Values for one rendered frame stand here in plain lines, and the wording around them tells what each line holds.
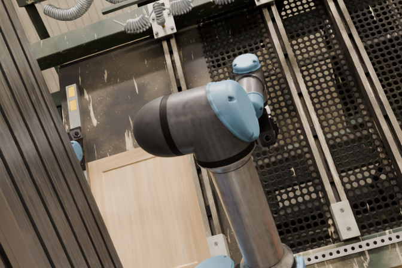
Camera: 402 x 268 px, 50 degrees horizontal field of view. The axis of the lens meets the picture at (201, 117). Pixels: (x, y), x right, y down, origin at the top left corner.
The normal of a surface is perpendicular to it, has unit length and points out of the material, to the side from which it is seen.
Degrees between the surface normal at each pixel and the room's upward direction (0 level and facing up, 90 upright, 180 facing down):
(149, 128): 70
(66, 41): 53
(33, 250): 90
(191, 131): 93
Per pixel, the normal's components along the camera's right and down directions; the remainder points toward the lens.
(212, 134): -0.12, 0.46
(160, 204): -0.22, -0.35
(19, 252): -0.01, 0.25
